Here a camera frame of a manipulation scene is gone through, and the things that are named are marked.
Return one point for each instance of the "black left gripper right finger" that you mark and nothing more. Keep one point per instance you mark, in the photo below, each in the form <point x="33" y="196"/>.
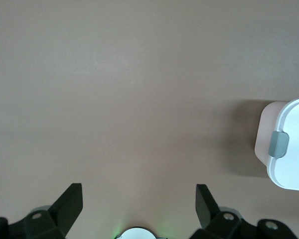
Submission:
<point x="214" y="219"/>

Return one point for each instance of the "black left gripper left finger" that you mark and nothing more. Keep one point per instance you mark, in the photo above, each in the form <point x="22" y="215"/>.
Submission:
<point x="62" y="214"/>

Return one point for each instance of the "grey lid latch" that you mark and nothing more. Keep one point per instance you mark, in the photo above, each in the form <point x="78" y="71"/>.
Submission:
<point x="277" y="144"/>

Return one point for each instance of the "white plastic box lid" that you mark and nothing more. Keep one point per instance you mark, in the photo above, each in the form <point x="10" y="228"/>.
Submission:
<point x="296" y="139"/>

